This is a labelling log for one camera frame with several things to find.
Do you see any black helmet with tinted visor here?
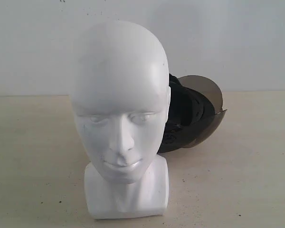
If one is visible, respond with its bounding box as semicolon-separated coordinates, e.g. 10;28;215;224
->
158;75;226;153

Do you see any white mannequin head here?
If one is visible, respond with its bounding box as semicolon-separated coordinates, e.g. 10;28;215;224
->
70;20;171;219

